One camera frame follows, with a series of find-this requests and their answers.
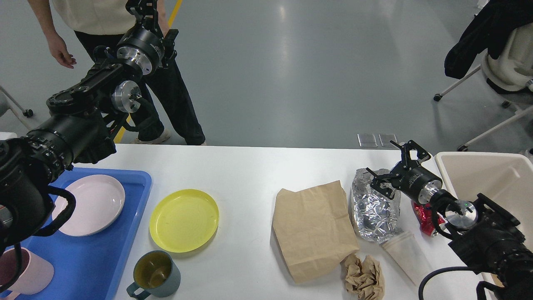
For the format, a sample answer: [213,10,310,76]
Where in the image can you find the silver floor socket plates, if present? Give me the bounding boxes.
[357,133,398,148]

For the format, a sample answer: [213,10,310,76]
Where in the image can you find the cream plastic bin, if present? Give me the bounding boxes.
[434,152,533,288]

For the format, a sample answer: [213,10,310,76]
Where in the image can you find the brown paper bag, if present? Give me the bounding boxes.
[272,180,360,284]

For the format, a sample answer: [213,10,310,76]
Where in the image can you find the yellow plate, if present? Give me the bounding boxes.
[149,189,220,254]

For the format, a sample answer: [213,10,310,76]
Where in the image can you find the dark teal mug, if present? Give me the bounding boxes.
[126,250,181,300]

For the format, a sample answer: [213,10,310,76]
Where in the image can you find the pink mug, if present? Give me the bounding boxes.
[0,247,55,300]

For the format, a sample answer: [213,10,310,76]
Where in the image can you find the crumpled brown paper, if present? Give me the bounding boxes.
[343,254,385,300]

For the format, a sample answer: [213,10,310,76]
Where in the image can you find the crumpled aluminium foil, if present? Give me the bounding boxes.
[350,168,404,244]

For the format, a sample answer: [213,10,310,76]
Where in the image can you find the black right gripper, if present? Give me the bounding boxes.
[366,140,442,205]

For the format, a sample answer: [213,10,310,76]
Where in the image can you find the red snack wrapper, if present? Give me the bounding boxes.
[411,200,438,237]

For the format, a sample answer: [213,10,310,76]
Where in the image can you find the grey chair with castors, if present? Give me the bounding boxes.
[0,85,34,130]

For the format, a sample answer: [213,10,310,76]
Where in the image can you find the white office chair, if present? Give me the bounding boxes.
[433,21,533,152]

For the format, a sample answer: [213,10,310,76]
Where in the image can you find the blue plastic tray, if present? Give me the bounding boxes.
[18,167,152,300]

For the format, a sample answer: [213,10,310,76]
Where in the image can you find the white paper cup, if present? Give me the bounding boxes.
[381,231,433,286]

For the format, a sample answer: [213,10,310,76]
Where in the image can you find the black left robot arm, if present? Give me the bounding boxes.
[0,0,179,292]

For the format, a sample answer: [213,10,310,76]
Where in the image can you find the person in black trousers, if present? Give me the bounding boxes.
[29,0,206,145]

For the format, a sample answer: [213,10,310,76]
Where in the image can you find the pink plate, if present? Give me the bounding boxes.
[59,175,125,237]

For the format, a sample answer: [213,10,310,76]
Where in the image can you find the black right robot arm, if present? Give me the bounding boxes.
[368,140,533,300]

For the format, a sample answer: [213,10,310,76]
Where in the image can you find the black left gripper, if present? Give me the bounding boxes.
[125,0,179,69]

